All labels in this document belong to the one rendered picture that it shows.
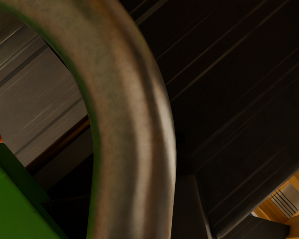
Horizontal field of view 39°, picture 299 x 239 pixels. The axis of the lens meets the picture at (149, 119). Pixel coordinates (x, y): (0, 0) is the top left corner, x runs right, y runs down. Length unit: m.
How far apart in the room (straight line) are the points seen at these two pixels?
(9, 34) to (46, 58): 0.38
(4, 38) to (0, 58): 0.01
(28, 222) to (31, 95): 0.47
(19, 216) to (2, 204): 0.01
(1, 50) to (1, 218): 0.09
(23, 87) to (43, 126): 0.15
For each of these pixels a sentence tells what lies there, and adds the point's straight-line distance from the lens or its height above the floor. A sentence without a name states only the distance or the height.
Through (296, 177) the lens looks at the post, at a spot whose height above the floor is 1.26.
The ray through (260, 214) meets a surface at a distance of 4.37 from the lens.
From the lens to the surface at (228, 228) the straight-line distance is 0.27.
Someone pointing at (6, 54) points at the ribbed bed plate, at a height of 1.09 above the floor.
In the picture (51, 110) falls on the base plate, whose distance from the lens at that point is 0.75.
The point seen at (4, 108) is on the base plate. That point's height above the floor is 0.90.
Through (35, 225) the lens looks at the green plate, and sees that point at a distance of 0.22.
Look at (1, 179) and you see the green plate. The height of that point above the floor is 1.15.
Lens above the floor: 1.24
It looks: 17 degrees down
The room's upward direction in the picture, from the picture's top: 139 degrees clockwise
